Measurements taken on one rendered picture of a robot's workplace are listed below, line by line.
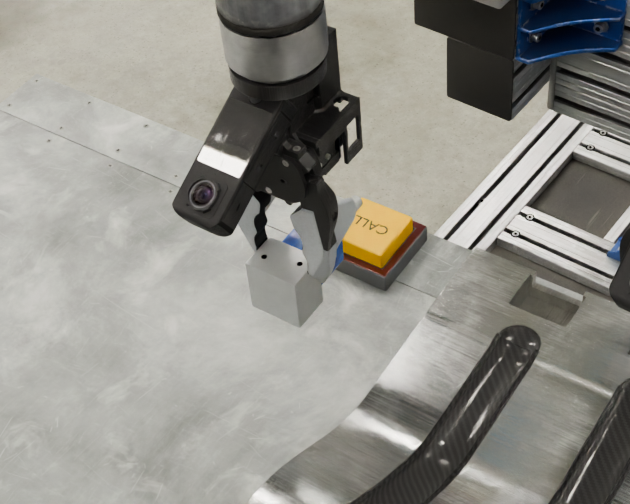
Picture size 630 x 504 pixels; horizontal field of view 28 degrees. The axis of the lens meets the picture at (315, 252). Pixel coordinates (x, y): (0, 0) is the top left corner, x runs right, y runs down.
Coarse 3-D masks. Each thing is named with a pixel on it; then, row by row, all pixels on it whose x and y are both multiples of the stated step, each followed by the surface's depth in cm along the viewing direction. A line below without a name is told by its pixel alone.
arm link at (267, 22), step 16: (224, 0) 84; (240, 0) 83; (256, 0) 82; (272, 0) 82; (288, 0) 83; (304, 0) 84; (320, 0) 86; (224, 16) 85; (240, 16) 84; (256, 16) 83; (272, 16) 83; (288, 16) 84; (304, 16) 84; (240, 32) 85; (256, 32) 84; (272, 32) 84; (288, 32) 85
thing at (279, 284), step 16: (272, 240) 104; (288, 240) 106; (256, 256) 103; (272, 256) 103; (288, 256) 103; (304, 256) 103; (256, 272) 103; (272, 272) 102; (288, 272) 102; (304, 272) 102; (256, 288) 104; (272, 288) 103; (288, 288) 102; (304, 288) 102; (320, 288) 105; (256, 304) 106; (272, 304) 105; (288, 304) 103; (304, 304) 104; (288, 320) 105; (304, 320) 105
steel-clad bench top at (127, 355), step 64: (0, 128) 142; (64, 128) 141; (128, 128) 140; (0, 192) 135; (64, 192) 134; (128, 192) 133; (0, 256) 128; (64, 256) 127; (128, 256) 126; (192, 256) 126; (448, 256) 123; (0, 320) 122; (64, 320) 121; (128, 320) 121; (192, 320) 120; (256, 320) 119; (320, 320) 119; (384, 320) 118; (0, 384) 116; (64, 384) 116; (128, 384) 115; (192, 384) 115; (256, 384) 114; (320, 384) 113; (0, 448) 111; (64, 448) 111; (128, 448) 110; (192, 448) 110; (256, 448) 109
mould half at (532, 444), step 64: (448, 320) 106; (512, 320) 105; (576, 320) 105; (384, 384) 102; (448, 384) 102; (576, 384) 101; (320, 448) 96; (384, 448) 97; (512, 448) 97; (576, 448) 97
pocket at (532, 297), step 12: (528, 276) 109; (528, 288) 110; (540, 288) 109; (516, 300) 108; (528, 300) 110; (540, 300) 110; (552, 300) 109; (564, 300) 108; (576, 300) 108; (540, 312) 109; (552, 312) 109; (564, 312) 109; (564, 324) 108
